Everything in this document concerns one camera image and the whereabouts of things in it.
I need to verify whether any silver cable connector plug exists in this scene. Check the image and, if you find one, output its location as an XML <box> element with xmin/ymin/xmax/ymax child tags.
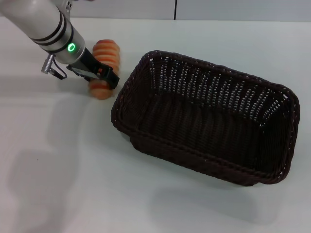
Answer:
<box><xmin>40</xmin><ymin>54</ymin><xmax>56</xmax><ymax>73</ymax></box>

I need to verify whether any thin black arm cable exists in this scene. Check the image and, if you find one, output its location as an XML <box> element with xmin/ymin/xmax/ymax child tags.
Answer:
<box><xmin>50</xmin><ymin>57</ymin><xmax>67</xmax><ymax>80</ymax></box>

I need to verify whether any orange striped bread loaf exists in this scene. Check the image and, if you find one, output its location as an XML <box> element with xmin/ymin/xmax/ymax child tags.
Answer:
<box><xmin>88</xmin><ymin>39</ymin><xmax>121</xmax><ymax>100</ymax></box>

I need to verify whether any black woven rectangular basket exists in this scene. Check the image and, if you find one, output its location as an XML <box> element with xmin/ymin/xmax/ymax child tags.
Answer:
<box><xmin>110</xmin><ymin>50</ymin><xmax>301</xmax><ymax>187</ymax></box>

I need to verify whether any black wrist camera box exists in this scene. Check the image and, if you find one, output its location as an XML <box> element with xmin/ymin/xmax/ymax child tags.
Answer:
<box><xmin>66</xmin><ymin>64</ymin><xmax>98</xmax><ymax>80</ymax></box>

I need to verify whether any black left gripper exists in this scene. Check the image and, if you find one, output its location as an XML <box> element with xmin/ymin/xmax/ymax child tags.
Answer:
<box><xmin>70</xmin><ymin>48</ymin><xmax>121</xmax><ymax>89</ymax></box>

